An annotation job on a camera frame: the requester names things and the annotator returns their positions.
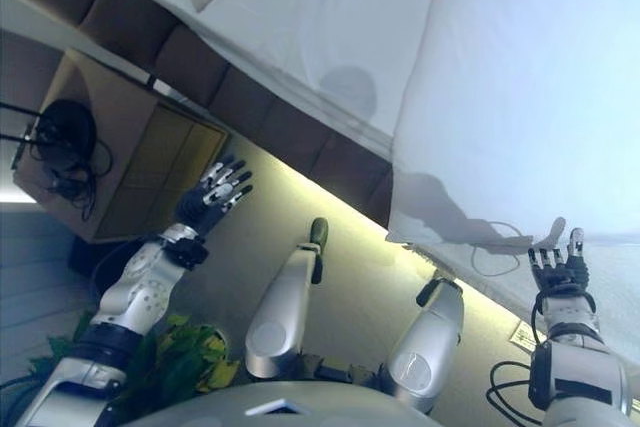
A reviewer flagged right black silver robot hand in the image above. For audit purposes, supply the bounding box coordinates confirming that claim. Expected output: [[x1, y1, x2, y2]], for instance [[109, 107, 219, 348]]
[[528, 226, 592, 296]]

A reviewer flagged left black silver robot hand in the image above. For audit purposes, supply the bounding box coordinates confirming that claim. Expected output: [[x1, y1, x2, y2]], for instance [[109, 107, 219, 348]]
[[174, 156, 254, 237]]

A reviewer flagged white duvet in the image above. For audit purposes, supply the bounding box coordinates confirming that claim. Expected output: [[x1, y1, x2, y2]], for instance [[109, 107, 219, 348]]
[[385, 0, 640, 253]]

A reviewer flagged wooden nightstand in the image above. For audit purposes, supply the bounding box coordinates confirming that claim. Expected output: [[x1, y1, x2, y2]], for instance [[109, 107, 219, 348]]
[[10, 48, 232, 247]]

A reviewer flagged green leafy plant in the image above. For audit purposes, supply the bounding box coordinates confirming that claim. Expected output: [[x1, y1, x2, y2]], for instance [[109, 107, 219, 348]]
[[27, 310, 242, 398]]

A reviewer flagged right silver robot leg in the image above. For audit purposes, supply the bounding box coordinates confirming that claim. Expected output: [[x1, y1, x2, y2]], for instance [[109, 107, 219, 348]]
[[383, 276, 466, 417]]

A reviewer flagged silver robot torso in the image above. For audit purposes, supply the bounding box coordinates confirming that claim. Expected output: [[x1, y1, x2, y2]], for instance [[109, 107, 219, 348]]
[[114, 382, 549, 427]]

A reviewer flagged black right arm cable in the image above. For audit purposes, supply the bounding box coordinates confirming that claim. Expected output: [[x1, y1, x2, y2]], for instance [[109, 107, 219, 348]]
[[487, 290, 552, 422]]

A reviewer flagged brown upholstered bed frame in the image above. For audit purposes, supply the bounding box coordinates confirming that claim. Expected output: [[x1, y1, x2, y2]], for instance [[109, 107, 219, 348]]
[[0, 0, 396, 231]]

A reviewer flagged black cable bundle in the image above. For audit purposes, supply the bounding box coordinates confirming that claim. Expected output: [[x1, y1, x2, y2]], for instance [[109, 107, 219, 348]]
[[0, 98, 115, 222]]

